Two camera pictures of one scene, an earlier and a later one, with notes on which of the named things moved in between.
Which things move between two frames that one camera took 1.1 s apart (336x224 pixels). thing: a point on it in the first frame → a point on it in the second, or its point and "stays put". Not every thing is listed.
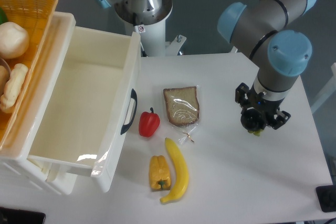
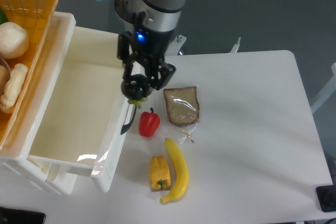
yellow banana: (183, 171) stays put
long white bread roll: (12, 86) stays put
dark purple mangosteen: (253, 121) → (136, 91)
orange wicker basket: (34, 9) stays put
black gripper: (268, 108) → (148, 43)
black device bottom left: (14, 216) stays put
